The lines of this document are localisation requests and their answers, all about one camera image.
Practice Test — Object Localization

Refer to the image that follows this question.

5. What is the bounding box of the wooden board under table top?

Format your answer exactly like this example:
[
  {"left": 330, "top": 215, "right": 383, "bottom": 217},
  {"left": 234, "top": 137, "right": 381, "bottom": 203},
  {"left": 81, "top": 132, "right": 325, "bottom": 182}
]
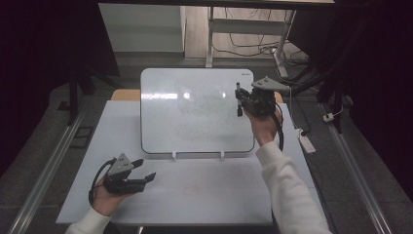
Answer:
[{"left": 110, "top": 89, "right": 142, "bottom": 102}]

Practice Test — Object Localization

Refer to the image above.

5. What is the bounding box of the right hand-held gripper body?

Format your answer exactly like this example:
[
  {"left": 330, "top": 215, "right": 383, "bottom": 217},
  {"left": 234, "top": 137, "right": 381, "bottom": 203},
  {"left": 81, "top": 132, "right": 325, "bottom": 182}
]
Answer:
[{"left": 242, "top": 76, "right": 291, "bottom": 118}]

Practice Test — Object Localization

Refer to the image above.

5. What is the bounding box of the dark curtain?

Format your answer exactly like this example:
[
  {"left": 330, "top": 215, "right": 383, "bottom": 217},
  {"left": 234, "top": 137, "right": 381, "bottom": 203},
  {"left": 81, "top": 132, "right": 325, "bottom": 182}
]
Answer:
[
  {"left": 286, "top": 0, "right": 413, "bottom": 201},
  {"left": 0, "top": 0, "right": 121, "bottom": 178}
]

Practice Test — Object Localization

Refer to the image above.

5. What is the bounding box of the black rectangular floor frame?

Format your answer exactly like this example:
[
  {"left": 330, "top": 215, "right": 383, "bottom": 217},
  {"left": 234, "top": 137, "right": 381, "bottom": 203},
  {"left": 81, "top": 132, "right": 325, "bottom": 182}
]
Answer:
[{"left": 70, "top": 125, "right": 95, "bottom": 150}]

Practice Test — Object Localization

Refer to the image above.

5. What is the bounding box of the aluminium floor rail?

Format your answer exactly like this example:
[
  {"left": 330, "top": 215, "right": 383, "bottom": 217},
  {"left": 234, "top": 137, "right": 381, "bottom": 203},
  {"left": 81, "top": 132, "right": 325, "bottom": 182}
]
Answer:
[
  {"left": 319, "top": 102, "right": 394, "bottom": 234},
  {"left": 7, "top": 105, "right": 88, "bottom": 234}
]

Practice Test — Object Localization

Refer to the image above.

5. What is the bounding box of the person's left hand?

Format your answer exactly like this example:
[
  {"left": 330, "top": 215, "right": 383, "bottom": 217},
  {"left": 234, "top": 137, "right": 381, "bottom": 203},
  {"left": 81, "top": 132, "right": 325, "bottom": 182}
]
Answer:
[{"left": 92, "top": 175, "right": 134, "bottom": 217}]

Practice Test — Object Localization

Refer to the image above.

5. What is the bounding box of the white cabinet panel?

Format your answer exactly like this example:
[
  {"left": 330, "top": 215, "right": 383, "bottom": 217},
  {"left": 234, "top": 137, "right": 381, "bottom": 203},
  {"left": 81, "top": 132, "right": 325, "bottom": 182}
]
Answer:
[{"left": 97, "top": 3, "right": 187, "bottom": 54}]

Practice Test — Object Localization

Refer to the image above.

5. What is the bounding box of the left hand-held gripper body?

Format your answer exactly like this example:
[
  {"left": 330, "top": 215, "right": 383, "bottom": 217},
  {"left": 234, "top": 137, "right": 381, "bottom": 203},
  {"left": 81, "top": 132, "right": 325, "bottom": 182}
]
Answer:
[{"left": 102, "top": 153, "right": 148, "bottom": 196}]

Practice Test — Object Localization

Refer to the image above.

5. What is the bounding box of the black whiteboard marker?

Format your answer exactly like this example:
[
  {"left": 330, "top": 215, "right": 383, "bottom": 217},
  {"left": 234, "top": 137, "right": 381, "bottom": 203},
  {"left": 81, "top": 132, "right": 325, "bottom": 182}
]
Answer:
[{"left": 236, "top": 82, "right": 244, "bottom": 118}]

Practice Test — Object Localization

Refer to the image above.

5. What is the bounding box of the person's right hand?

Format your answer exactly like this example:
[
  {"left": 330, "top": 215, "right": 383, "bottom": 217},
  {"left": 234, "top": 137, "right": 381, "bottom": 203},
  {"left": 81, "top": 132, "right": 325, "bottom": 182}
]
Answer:
[{"left": 244, "top": 104, "right": 284, "bottom": 148}]

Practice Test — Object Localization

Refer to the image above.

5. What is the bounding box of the white metal desk frame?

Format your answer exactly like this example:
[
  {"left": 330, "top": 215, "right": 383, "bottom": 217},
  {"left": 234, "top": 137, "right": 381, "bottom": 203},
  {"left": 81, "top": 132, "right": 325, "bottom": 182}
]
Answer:
[{"left": 205, "top": 6, "right": 297, "bottom": 79}]

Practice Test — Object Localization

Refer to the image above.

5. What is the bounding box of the tangle of black floor cables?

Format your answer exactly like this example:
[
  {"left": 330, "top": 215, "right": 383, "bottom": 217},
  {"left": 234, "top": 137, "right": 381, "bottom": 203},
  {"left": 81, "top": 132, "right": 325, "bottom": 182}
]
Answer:
[{"left": 212, "top": 7, "right": 310, "bottom": 66}]

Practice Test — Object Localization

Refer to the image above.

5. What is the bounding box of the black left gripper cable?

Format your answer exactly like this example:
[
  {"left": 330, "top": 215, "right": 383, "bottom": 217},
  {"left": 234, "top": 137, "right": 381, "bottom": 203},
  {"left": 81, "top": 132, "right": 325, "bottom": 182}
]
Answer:
[{"left": 88, "top": 157, "right": 118, "bottom": 207}]

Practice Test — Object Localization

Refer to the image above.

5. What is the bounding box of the white whiteboard with black rim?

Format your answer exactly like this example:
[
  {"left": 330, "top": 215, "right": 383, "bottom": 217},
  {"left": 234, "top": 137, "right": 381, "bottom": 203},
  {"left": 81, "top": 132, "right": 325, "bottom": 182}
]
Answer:
[{"left": 139, "top": 67, "right": 256, "bottom": 155}]

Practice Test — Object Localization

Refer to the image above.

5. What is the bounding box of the black metal stand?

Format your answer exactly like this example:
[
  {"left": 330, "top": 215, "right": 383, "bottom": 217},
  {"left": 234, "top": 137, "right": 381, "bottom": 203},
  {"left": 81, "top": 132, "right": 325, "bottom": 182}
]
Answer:
[{"left": 57, "top": 62, "right": 122, "bottom": 127}]

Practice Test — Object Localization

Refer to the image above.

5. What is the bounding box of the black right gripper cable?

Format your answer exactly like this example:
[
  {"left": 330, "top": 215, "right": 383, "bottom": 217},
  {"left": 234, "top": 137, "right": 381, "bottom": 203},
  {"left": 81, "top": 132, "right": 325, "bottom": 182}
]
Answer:
[{"left": 272, "top": 102, "right": 285, "bottom": 152}]

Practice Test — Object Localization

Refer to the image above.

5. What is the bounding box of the white power strip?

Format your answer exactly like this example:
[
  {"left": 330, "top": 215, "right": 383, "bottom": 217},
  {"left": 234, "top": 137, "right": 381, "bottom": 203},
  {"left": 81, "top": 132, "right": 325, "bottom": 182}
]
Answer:
[{"left": 294, "top": 128, "right": 317, "bottom": 155}]

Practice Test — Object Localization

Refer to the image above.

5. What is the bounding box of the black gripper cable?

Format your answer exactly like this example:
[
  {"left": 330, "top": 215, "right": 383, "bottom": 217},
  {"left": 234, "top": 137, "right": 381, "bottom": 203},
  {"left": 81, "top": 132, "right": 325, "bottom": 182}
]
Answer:
[
  {"left": 88, "top": 157, "right": 118, "bottom": 207},
  {"left": 272, "top": 102, "right": 285, "bottom": 152}
]

